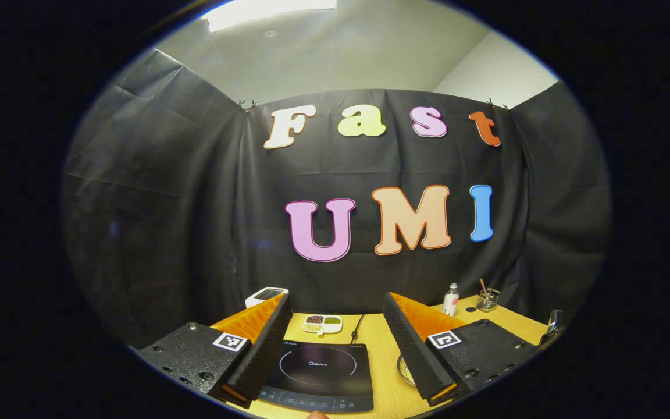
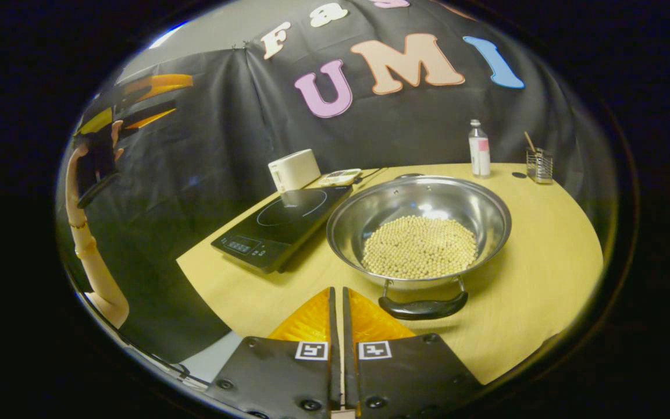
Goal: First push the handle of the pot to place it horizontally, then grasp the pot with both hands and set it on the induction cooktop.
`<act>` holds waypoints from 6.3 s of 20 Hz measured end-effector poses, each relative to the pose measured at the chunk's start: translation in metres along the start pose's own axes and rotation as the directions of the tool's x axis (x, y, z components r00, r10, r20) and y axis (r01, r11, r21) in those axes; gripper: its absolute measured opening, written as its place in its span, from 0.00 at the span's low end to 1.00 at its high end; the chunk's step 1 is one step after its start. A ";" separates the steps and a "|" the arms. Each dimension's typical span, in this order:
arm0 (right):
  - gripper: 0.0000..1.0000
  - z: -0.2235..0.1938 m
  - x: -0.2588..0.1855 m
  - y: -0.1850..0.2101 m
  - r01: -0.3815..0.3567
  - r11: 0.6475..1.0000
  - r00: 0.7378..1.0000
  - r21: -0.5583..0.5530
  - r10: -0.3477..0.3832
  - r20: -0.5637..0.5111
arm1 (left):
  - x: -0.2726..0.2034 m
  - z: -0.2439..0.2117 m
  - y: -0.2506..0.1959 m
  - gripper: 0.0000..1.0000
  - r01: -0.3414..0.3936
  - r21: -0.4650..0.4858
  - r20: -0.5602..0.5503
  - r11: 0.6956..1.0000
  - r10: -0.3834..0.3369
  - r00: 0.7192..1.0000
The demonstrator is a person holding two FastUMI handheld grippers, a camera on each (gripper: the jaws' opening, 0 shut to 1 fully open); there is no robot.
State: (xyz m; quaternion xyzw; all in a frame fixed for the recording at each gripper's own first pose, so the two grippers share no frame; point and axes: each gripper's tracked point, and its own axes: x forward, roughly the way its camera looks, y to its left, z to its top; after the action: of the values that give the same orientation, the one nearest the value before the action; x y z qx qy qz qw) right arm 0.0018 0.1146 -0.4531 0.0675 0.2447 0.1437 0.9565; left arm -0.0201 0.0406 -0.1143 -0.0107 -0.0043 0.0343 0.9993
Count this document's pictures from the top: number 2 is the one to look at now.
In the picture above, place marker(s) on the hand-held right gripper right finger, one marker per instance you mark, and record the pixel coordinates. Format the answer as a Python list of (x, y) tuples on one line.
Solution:
[(405, 384)]

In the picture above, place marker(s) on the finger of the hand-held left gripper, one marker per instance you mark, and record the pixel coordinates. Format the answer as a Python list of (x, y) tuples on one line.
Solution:
[(160, 84), (146, 115)]

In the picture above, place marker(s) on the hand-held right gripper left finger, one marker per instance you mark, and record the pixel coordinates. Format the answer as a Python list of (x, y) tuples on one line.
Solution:
[(288, 384)]

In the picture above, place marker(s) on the pile of pale soybeans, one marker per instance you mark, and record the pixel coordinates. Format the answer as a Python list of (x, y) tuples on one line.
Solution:
[(419, 247)]

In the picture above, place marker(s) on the black induction cooktop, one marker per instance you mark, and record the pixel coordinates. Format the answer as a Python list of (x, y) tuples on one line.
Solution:
[(282, 227)]

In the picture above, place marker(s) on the white toaster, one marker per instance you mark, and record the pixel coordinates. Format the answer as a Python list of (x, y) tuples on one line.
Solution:
[(297, 170)]

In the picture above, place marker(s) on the white divided tray of beans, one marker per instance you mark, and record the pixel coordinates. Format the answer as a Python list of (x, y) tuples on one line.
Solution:
[(341, 177)]

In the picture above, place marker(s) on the wooden stick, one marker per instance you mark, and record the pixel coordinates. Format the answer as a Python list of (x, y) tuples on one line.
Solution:
[(529, 141)]

